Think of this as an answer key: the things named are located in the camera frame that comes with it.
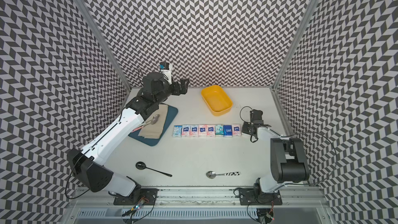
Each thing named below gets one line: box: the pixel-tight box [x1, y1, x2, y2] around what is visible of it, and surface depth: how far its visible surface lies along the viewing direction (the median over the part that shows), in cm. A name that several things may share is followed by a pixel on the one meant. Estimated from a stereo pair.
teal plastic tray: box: [128, 103, 179, 147], surface depth 98 cm
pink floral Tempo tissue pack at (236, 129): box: [231, 123, 242, 137], surface depth 95 cm
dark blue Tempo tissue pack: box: [223, 124, 233, 138], surface depth 95 cm
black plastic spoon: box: [135, 161, 173, 178], surface depth 82 cm
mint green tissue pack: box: [214, 123, 224, 137], surface depth 96 cm
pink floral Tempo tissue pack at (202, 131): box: [198, 124, 208, 137], surface depth 95 cm
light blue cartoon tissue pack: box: [172, 124, 183, 138], surface depth 95 cm
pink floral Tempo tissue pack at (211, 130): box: [206, 124, 216, 138], surface depth 95 cm
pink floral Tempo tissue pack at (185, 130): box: [181, 124, 191, 138], surface depth 95 cm
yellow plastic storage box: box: [201, 85, 234, 117], surface depth 110 cm
